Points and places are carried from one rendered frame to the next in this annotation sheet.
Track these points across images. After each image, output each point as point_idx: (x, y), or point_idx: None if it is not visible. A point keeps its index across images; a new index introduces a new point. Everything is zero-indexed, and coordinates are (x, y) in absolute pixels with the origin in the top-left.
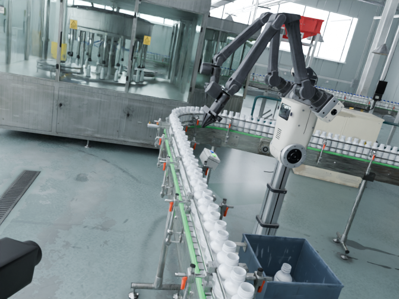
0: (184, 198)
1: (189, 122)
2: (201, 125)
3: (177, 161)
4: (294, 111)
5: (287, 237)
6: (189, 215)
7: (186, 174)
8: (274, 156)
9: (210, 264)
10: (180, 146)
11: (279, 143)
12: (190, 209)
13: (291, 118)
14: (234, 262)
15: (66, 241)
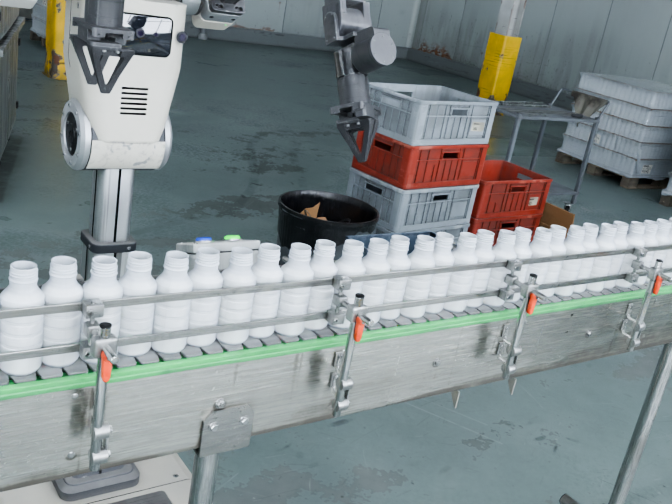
0: (432, 316)
1: None
2: (366, 157)
3: (273, 318)
4: (182, 26)
5: (366, 248)
6: (501, 300)
7: (435, 269)
8: (117, 165)
9: (644, 249)
10: (253, 277)
11: (151, 123)
12: (505, 288)
13: (178, 49)
14: (640, 225)
15: None
